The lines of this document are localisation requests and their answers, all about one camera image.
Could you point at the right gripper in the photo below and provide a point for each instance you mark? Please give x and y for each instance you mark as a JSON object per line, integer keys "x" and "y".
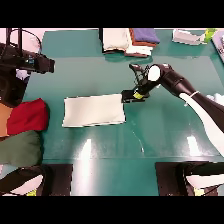
{"x": 133, "y": 95}

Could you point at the white box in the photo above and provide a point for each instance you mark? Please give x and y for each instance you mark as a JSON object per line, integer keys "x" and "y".
{"x": 186, "y": 37}

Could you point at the pale lilac garment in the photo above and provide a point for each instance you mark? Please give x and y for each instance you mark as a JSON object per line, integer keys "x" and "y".
{"x": 220, "y": 43}

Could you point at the purple folded garment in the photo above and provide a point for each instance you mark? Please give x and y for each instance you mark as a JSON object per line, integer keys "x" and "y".
{"x": 146, "y": 35}

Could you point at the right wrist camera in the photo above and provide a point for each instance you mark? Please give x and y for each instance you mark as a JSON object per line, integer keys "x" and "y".
{"x": 135, "y": 68}

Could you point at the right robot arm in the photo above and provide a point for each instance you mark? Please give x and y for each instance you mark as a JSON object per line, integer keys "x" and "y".
{"x": 173, "y": 80}

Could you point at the orange garment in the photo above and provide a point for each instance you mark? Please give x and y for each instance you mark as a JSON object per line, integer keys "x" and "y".
{"x": 5, "y": 120}

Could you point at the white folded garment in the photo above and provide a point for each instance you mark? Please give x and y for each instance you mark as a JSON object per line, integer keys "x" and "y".
{"x": 138, "y": 50}

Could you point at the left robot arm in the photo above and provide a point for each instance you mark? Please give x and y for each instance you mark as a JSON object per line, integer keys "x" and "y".
{"x": 13, "y": 58}

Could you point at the dark green garment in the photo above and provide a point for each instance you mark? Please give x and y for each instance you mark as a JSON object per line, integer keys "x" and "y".
{"x": 20, "y": 148}

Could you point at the cream folded garment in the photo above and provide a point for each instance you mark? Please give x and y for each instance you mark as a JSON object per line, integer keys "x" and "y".
{"x": 115, "y": 39}

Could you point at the red garment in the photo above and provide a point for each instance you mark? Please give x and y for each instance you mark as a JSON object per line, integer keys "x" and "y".
{"x": 28, "y": 116}

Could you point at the green object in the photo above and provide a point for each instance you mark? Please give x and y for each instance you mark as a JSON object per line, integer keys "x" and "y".
{"x": 210, "y": 34}

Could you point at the beige shirt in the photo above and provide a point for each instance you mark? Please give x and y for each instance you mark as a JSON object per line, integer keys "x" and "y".
{"x": 93, "y": 110}

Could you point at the brown folded garment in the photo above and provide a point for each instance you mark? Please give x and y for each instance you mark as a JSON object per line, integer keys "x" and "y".
{"x": 143, "y": 44}

